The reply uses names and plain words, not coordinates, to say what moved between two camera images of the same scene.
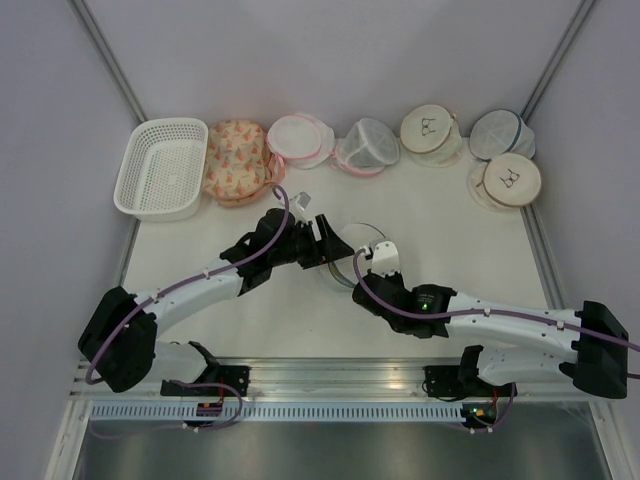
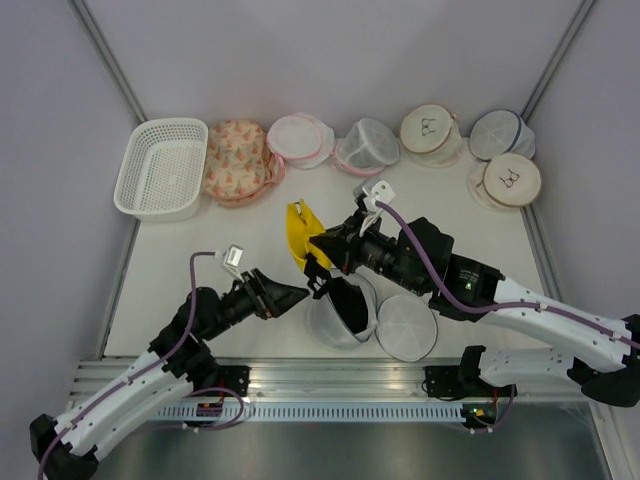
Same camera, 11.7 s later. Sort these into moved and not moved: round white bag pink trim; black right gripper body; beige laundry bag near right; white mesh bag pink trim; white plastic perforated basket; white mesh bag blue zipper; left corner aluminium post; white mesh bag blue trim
Moved: black right gripper body; white mesh bag blue zipper
Not moved: beige laundry bag near right; white mesh bag pink trim; white mesh bag blue trim; white plastic perforated basket; round white bag pink trim; left corner aluminium post
